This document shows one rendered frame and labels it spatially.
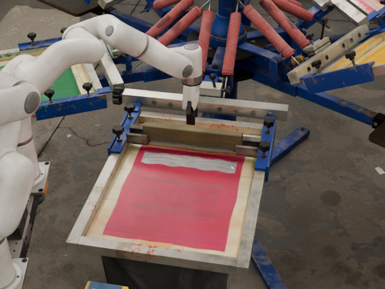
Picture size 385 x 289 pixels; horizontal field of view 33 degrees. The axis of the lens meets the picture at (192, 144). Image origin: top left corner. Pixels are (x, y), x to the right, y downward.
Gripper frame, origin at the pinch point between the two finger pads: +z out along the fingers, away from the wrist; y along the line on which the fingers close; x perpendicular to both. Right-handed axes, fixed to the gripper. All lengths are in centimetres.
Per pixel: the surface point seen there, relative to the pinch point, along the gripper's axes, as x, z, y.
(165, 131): -10.2, 7.0, 1.0
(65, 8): -94, 15, -120
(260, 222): 25, 111, -69
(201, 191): 7.4, 16.4, 23.1
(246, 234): 26, 13, 46
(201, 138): 4.0, 8.7, 1.3
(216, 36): -2, 5, -78
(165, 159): -8.8, 15.6, 7.6
